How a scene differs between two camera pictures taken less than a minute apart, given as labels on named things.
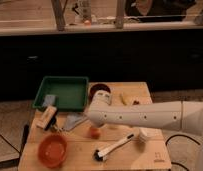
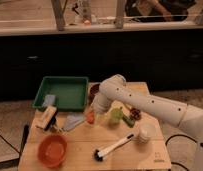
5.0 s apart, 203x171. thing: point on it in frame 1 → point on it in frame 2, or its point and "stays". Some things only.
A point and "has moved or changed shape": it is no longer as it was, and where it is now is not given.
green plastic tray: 72,92 stays
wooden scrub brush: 47,120 stays
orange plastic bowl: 52,150 stays
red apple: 95,133 has moved or changed shape
